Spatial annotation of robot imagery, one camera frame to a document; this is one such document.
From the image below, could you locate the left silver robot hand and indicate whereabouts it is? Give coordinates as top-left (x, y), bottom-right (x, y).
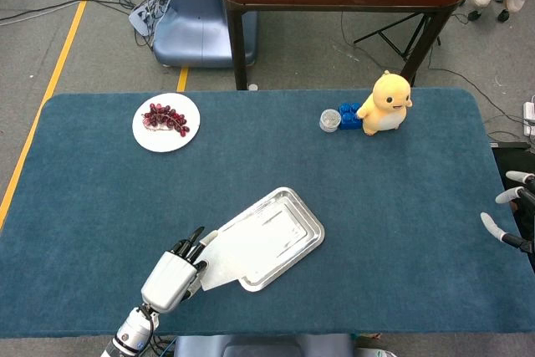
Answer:
top-left (140, 226), bottom-right (218, 315)

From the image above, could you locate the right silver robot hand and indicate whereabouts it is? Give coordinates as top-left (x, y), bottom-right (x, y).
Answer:
top-left (480, 171), bottom-right (535, 254)

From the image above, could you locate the white paper sheet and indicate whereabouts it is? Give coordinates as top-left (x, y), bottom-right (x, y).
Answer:
top-left (199, 206), bottom-right (310, 291)

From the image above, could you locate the white round plate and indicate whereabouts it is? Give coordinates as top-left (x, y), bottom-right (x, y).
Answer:
top-left (132, 92), bottom-right (201, 153)

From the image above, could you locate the black bag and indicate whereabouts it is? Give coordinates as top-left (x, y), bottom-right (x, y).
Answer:
top-left (492, 142), bottom-right (535, 232)

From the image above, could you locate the white power strip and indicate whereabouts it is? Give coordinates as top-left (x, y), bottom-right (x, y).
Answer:
top-left (522, 100), bottom-right (535, 137)

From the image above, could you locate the grey blue robot torso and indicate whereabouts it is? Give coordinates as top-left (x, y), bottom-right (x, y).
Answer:
top-left (173, 334), bottom-right (356, 357)

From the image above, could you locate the stainless steel tray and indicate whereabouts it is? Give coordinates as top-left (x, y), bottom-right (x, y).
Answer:
top-left (214, 186), bottom-right (326, 293)

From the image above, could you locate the blue table cloth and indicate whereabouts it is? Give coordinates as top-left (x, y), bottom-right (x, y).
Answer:
top-left (0, 88), bottom-right (535, 338)

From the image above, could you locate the red grape bunch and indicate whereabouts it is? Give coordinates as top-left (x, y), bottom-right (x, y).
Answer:
top-left (141, 102), bottom-right (191, 138)

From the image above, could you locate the yellow plush toy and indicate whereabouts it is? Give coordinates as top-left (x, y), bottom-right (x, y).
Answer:
top-left (355, 69), bottom-right (414, 137)

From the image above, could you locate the blue building block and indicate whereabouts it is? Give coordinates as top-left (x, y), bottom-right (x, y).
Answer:
top-left (338, 102), bottom-right (364, 130)

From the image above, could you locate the small clear round jar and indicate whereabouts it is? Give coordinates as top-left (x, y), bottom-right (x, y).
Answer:
top-left (319, 109), bottom-right (342, 133)

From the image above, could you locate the blue machine base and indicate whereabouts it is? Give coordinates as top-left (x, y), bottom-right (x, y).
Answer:
top-left (152, 0), bottom-right (258, 69)

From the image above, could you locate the grey power strip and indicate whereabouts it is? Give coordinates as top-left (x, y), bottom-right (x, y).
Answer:
top-left (128, 0), bottom-right (168, 36)

